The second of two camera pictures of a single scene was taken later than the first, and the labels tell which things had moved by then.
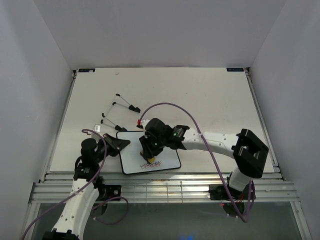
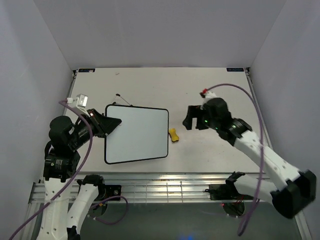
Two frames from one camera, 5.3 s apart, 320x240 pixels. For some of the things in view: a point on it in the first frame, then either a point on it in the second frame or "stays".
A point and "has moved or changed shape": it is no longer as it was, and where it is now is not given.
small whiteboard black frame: x=133 y=162 has moved or changed shape
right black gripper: x=149 y=152 → x=194 y=112
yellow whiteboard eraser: x=152 y=160 has moved or changed shape
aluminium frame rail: x=166 y=188 stays
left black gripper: x=118 y=143 → x=104 y=124
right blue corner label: x=234 y=69 stays
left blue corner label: x=86 y=70 stays
